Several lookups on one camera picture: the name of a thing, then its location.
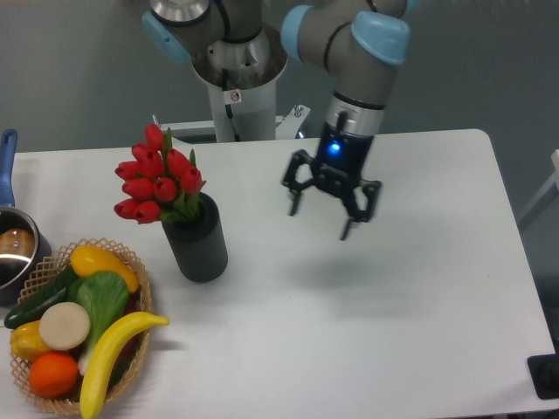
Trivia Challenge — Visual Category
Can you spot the yellow toy bell pepper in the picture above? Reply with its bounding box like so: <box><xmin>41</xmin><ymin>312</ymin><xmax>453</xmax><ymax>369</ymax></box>
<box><xmin>10</xmin><ymin>320</ymin><xmax>53</xmax><ymax>362</ymax></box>

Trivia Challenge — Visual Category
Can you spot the blue handled saucepan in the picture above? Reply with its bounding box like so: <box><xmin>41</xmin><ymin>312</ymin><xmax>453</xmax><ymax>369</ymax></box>
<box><xmin>1</xmin><ymin>129</ymin><xmax>52</xmax><ymax>306</ymax></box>

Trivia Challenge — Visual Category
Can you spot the yellow toy squash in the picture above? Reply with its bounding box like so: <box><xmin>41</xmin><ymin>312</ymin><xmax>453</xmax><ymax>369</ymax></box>
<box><xmin>70</xmin><ymin>245</ymin><xmax>140</xmax><ymax>294</ymax></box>

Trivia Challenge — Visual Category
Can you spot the green toy bok choy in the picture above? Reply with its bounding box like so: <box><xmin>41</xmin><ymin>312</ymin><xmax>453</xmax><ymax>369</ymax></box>
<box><xmin>68</xmin><ymin>271</ymin><xmax>128</xmax><ymax>376</ymax></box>

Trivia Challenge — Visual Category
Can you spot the woven wicker basket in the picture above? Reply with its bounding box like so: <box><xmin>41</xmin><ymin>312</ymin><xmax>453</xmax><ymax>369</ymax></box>
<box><xmin>10</xmin><ymin>238</ymin><xmax>152</xmax><ymax>416</ymax></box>

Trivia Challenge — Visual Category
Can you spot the beige round toy slice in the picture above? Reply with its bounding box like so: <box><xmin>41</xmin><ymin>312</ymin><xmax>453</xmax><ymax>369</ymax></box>
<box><xmin>39</xmin><ymin>302</ymin><xmax>91</xmax><ymax>351</ymax></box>

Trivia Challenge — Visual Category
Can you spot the dark grey ribbed vase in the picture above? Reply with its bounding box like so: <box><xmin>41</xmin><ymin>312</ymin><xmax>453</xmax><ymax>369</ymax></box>
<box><xmin>162</xmin><ymin>193</ymin><xmax>228</xmax><ymax>283</ymax></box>

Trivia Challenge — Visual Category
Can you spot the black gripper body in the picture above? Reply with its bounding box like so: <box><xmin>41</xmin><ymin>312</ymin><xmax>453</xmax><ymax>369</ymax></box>
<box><xmin>312</xmin><ymin>123</ymin><xmax>374</xmax><ymax>202</ymax></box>

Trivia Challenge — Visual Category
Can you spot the green toy cucumber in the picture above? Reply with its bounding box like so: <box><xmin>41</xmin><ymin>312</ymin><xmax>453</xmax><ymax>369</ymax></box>
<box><xmin>3</xmin><ymin>265</ymin><xmax>79</xmax><ymax>329</ymax></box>

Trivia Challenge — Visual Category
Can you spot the red tulip bouquet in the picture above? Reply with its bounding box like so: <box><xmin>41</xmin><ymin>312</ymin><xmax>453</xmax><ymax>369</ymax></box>
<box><xmin>114</xmin><ymin>124</ymin><xmax>204</xmax><ymax>226</ymax></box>

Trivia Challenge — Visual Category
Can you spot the yellow toy banana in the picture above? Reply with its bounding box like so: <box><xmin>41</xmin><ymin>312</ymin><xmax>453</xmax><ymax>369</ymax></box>
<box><xmin>79</xmin><ymin>312</ymin><xmax>170</xmax><ymax>419</ymax></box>

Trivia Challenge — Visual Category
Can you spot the black device at table edge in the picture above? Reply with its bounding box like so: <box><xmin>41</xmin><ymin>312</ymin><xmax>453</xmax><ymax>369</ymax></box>
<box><xmin>527</xmin><ymin>354</ymin><xmax>558</xmax><ymax>400</ymax></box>

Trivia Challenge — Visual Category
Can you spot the white frame at right edge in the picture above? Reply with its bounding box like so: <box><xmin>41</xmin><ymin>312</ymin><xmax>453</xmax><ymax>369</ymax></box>
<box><xmin>517</xmin><ymin>149</ymin><xmax>558</xmax><ymax>231</ymax></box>

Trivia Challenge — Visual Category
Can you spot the orange toy fruit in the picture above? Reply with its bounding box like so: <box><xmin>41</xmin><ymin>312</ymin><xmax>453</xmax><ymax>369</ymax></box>
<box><xmin>29</xmin><ymin>352</ymin><xmax>79</xmax><ymax>398</ymax></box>

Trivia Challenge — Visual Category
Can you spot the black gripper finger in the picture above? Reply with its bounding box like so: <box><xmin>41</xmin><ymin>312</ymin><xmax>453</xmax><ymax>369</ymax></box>
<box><xmin>339</xmin><ymin>178</ymin><xmax>383</xmax><ymax>242</ymax></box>
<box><xmin>280</xmin><ymin>148</ymin><xmax>322</xmax><ymax>217</ymax></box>

